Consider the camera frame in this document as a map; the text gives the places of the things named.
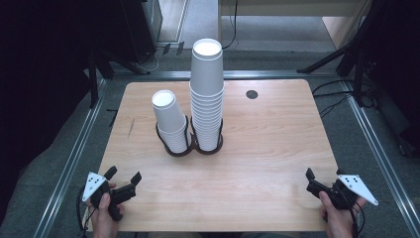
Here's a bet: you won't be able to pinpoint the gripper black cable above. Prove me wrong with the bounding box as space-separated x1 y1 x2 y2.
343 194 367 238
75 186 97 238

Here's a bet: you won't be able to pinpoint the aluminium frame rail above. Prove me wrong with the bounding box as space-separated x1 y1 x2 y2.
32 78 108 238
110 68 338 81
340 78 420 237

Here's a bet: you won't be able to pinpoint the tall stack of white cups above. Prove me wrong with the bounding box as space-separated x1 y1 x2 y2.
189 38 226 153

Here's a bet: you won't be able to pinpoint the white floor cable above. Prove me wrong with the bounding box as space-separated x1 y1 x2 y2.
138 46 166 72

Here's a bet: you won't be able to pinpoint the person's left hand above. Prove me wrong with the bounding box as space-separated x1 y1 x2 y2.
87 182 127 238

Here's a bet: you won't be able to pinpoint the black hanging cable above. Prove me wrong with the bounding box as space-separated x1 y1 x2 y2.
221 0 240 51

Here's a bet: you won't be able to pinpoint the black wire cup holder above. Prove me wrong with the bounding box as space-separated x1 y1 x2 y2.
155 115 225 158

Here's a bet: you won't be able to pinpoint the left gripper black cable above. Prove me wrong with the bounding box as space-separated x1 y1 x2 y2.
75 186 97 238

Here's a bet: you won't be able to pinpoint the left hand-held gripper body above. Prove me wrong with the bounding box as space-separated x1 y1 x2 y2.
81 172 137 222

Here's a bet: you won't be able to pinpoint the light wooden furniture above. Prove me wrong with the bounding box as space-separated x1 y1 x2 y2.
219 0 374 51

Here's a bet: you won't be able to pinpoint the short stack of white cups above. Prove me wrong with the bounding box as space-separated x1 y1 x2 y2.
151 89 192 154

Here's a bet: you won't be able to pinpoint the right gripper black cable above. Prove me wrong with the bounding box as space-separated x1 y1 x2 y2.
343 194 367 238

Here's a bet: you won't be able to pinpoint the person's right hand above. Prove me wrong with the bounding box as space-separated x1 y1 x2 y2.
318 190 368 238

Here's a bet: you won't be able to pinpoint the black floor cables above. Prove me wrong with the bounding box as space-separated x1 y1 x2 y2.
311 78 358 119

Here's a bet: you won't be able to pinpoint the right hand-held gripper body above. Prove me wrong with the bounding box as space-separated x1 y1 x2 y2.
306 175 379 211

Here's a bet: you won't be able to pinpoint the black cabinet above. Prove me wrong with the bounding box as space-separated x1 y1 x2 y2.
120 0 163 64

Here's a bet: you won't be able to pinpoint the black tripod stand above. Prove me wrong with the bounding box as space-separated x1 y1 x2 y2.
296 0 420 108

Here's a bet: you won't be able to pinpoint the black metal stand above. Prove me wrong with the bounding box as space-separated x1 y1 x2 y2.
86 49 116 109

